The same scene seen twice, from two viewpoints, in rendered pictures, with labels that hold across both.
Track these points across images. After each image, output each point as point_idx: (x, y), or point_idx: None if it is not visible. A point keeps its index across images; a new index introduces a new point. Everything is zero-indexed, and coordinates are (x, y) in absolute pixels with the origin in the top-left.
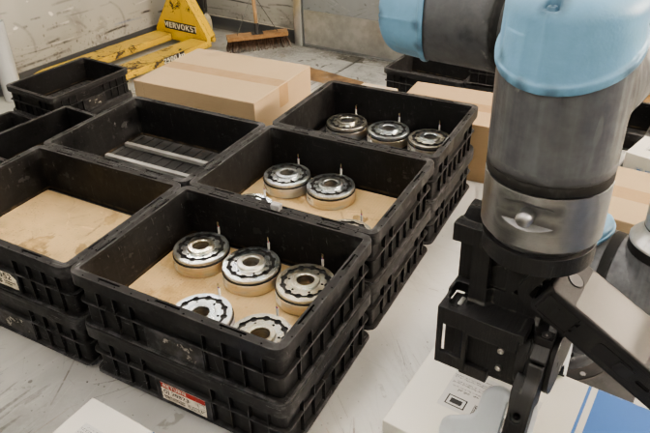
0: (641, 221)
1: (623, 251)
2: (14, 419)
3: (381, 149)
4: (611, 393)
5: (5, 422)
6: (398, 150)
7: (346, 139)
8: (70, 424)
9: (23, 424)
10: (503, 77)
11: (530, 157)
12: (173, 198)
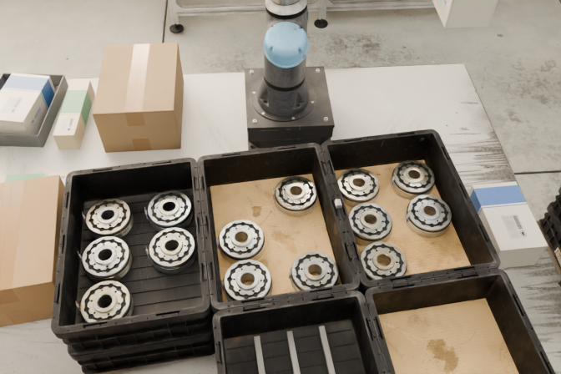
0: (282, 9)
1: (295, 21)
2: (533, 325)
3: (203, 194)
4: (305, 73)
5: (539, 328)
6: (197, 184)
7: (202, 226)
8: (519, 245)
9: (529, 316)
10: None
11: None
12: (385, 278)
